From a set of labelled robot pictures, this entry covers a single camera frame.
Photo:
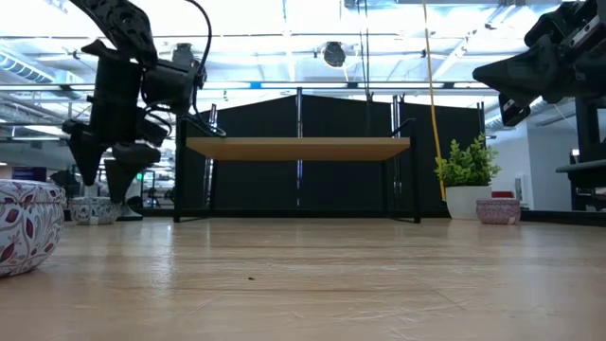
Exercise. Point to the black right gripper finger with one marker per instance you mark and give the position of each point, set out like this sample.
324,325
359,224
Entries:
521,76
512,111

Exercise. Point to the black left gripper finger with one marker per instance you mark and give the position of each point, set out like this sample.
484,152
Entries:
128,161
86,151

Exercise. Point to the blue and white patterned tin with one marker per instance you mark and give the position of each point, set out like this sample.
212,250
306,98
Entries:
94,210

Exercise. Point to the white tin with leaf pattern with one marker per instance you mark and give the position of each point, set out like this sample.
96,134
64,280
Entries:
28,227

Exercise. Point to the pink patterned tin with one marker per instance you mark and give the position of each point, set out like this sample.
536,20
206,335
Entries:
498,211

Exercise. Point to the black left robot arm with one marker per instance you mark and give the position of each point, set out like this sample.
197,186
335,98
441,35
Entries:
123,23

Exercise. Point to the distant black lamp shade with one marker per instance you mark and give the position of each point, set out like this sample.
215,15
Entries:
64,177

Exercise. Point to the purple monitor screen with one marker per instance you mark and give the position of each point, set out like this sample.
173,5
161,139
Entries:
28,173

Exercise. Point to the black computer monitor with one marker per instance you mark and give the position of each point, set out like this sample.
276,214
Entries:
589,132

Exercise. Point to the red box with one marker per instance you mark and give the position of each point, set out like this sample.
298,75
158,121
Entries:
502,194

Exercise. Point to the dark grey side desk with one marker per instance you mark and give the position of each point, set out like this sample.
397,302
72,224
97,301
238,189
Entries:
584,173

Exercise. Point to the green plant in white pot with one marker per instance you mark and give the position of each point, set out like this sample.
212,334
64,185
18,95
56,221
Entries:
468,201

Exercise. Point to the black partition screen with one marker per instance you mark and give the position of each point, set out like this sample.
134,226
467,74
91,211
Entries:
331,118

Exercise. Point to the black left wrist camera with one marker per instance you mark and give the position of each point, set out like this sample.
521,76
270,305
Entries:
170,85

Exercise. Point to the black right frame rail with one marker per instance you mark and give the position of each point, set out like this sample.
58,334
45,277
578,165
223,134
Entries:
558,218

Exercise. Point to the wooden shelf with black frame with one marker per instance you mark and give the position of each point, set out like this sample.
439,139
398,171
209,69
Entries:
298,148

